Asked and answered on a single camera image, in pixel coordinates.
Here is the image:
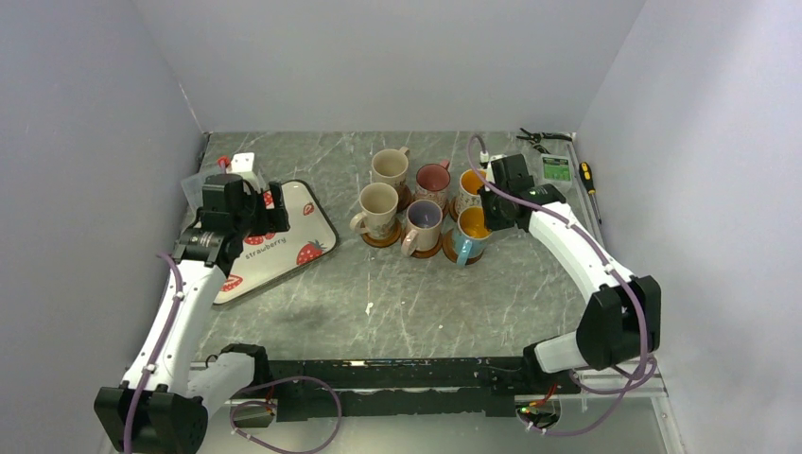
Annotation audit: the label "orange interior white mug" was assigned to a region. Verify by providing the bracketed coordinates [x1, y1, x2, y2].
[451, 169, 483, 219]

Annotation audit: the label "dark brown wooden coaster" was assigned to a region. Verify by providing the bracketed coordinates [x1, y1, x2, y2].
[443, 229, 484, 267]

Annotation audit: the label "pink mug purple interior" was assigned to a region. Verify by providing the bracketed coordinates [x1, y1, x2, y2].
[401, 200, 444, 256]

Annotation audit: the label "cream patterned mug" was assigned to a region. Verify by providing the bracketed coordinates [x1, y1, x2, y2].
[371, 147, 410, 195]

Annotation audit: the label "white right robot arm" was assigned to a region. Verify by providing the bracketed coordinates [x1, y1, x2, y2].
[479, 152, 661, 393]

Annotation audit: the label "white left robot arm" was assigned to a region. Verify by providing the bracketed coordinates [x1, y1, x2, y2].
[94, 173, 289, 453]

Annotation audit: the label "white strawberry serving tray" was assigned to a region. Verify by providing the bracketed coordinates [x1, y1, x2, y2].
[214, 180, 339, 306]

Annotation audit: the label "clear plastic screw box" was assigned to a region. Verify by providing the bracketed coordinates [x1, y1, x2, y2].
[181, 173, 206, 210]

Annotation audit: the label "white green electronic device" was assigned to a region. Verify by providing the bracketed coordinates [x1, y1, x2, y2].
[540, 154, 573, 190]

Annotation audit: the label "black pliers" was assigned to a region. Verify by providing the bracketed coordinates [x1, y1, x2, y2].
[515, 128, 573, 154]

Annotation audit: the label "yellow black screwdriver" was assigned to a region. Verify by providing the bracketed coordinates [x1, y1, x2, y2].
[579, 162, 602, 224]

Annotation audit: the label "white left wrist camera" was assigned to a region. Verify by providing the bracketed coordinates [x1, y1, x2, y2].
[217, 152, 259, 185]

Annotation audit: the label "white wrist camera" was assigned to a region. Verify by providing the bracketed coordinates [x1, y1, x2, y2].
[217, 152, 259, 185]
[479, 151, 507, 170]

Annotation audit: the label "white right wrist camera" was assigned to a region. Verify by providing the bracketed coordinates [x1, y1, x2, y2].
[479, 151, 507, 170]

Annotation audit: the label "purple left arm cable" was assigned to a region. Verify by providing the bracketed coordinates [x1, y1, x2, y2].
[122, 252, 343, 454]

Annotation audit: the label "black base frame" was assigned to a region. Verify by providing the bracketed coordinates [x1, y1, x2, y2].
[234, 352, 580, 422]

